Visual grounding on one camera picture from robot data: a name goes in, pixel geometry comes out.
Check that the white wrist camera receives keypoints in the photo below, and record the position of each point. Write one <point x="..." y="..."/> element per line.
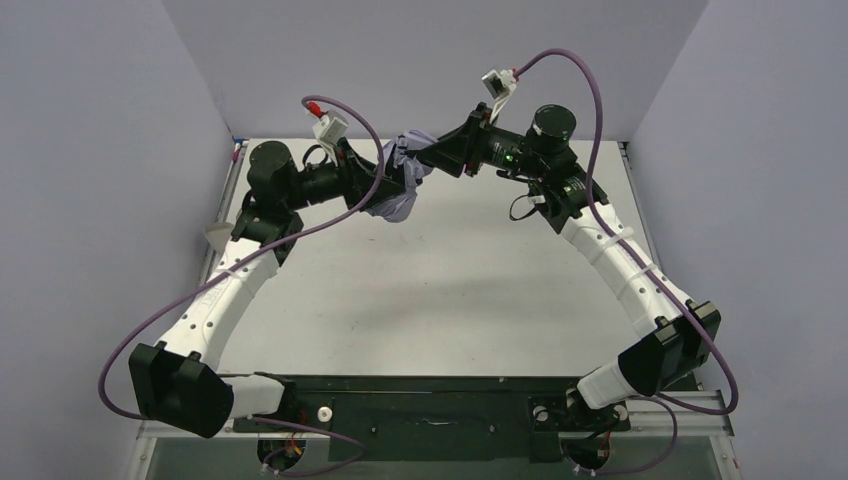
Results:
<point x="329" y="127"/>
<point x="501" y="85"/>

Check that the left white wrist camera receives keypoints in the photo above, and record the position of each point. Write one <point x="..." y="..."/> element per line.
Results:
<point x="329" y="127"/>

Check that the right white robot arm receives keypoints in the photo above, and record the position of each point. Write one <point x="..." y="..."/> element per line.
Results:
<point x="673" y="331"/>

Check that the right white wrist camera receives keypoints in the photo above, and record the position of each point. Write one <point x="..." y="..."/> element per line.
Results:
<point x="501" y="85"/>

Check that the pink zippered umbrella case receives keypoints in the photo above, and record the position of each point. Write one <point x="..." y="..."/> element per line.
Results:
<point x="218" y="234"/>

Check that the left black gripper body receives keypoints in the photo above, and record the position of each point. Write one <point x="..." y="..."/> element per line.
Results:
<point x="345" y="171"/>

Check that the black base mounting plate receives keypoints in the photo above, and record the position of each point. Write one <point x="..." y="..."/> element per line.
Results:
<point x="441" y="418"/>

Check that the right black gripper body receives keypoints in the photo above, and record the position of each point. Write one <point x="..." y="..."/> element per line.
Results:
<point x="477" y="139"/>

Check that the purple umbrella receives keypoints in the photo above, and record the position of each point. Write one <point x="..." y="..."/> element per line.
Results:
<point x="404" y="173"/>

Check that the aluminium rail frame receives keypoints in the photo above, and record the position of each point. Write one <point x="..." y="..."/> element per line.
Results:
<point x="663" y="441"/>

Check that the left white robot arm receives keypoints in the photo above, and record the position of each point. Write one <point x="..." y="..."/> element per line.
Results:
<point x="176" y="381"/>

